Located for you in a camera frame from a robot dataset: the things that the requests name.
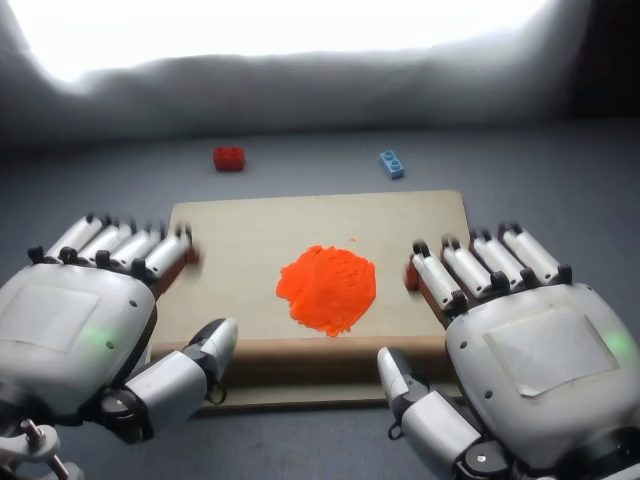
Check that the grey table cloth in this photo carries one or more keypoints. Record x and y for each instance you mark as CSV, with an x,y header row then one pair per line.
x,y
75,190

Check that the orange play dough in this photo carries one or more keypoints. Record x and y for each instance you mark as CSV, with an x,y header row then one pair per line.
x,y
325,285

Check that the white backdrop sheet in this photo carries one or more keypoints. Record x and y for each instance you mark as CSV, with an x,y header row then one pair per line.
x,y
300,100

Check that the red toy brick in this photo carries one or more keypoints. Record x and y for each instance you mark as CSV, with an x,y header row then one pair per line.
x,y
229,159

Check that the blue flat toy brick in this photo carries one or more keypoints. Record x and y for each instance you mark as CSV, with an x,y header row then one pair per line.
x,y
392,164

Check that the light wooden board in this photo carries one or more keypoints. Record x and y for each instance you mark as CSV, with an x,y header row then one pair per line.
x,y
250,240

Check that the wooden rolling pin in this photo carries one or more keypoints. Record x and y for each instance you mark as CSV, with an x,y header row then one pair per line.
x,y
310,360

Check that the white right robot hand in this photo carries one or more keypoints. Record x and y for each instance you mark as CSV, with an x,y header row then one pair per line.
x,y
540,350

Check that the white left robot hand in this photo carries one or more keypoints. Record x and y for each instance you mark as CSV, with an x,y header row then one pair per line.
x,y
60,320

